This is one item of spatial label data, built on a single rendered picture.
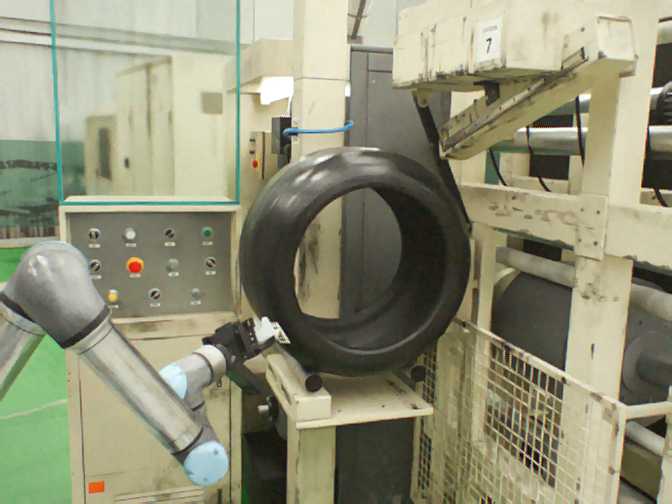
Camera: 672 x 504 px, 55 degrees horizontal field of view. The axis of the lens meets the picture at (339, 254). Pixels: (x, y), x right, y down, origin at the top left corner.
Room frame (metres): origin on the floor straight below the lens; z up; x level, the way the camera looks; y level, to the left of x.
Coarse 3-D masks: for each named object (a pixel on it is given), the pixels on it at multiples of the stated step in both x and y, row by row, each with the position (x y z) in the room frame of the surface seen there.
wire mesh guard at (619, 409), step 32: (480, 352) 1.66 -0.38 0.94; (512, 352) 1.51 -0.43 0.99; (416, 384) 2.01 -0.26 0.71; (512, 384) 1.51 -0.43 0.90; (576, 384) 1.28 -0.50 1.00; (416, 416) 2.00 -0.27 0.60; (480, 416) 1.64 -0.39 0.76; (512, 416) 1.50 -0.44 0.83; (544, 416) 1.38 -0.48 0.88; (416, 448) 2.00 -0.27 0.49; (416, 480) 1.99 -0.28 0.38; (448, 480) 1.78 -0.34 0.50; (512, 480) 1.49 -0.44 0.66; (576, 480) 1.27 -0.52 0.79; (608, 480) 1.17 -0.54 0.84
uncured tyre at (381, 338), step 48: (288, 192) 1.49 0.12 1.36; (336, 192) 1.49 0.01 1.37; (384, 192) 1.82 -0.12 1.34; (432, 192) 1.57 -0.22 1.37; (240, 240) 1.64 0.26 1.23; (288, 240) 1.45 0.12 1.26; (432, 240) 1.83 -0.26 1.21; (288, 288) 1.45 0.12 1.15; (432, 288) 1.78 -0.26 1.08; (288, 336) 1.47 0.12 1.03; (336, 336) 1.78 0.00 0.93; (384, 336) 1.77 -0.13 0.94; (432, 336) 1.57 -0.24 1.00
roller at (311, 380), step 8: (280, 352) 1.74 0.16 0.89; (288, 360) 1.65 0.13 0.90; (296, 360) 1.61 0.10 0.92; (296, 368) 1.58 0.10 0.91; (304, 368) 1.54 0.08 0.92; (304, 376) 1.51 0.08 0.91; (312, 376) 1.49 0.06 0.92; (304, 384) 1.49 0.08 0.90; (312, 384) 1.49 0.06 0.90; (320, 384) 1.50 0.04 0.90
